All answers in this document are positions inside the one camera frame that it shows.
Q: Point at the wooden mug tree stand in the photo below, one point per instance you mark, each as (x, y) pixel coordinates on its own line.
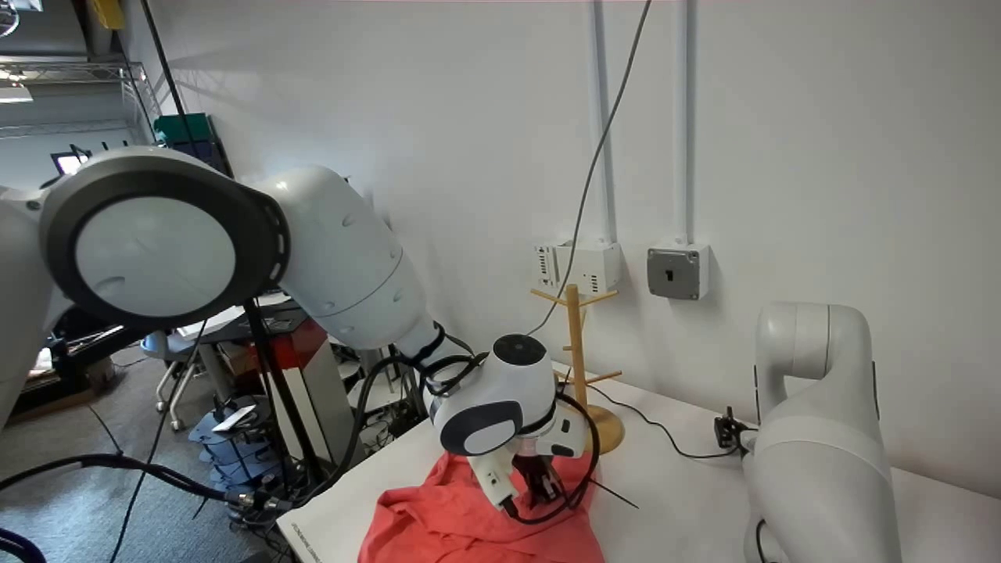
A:
(577, 313)

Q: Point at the small black camera device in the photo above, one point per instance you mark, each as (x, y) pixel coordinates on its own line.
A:
(734, 430)

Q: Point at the idle white robot arm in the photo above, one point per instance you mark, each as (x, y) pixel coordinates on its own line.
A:
(825, 448)

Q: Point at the white wall box with print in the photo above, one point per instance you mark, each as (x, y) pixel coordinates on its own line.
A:
(552, 271)

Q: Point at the plain white wall box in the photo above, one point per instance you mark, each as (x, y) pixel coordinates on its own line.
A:
(599, 271)

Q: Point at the green storage bin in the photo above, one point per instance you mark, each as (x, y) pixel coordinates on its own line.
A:
(191, 131)

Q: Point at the red shirt with black print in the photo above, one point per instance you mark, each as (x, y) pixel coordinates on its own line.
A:
(439, 526)

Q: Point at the white wall conduit pipe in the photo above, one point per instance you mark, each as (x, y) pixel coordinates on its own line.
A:
(688, 126)
(604, 126)

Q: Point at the grey wall junction box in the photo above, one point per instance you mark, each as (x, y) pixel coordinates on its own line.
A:
(677, 274)

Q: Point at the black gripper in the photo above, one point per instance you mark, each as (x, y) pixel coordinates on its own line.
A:
(539, 481)

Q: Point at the blue bundle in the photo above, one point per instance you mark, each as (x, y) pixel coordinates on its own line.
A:
(231, 448)

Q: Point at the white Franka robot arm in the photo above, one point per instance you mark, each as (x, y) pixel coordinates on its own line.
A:
(344, 260)

